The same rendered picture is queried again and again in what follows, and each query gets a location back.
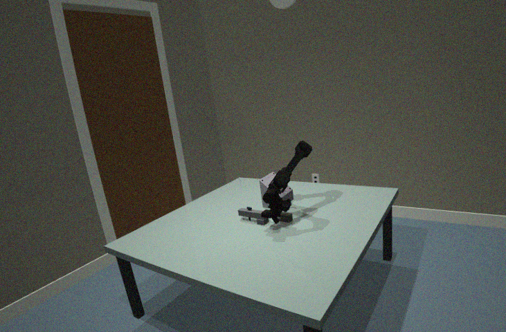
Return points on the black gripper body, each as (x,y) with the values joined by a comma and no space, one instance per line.
(270,213)

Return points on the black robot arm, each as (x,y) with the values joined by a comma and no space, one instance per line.
(282,178)

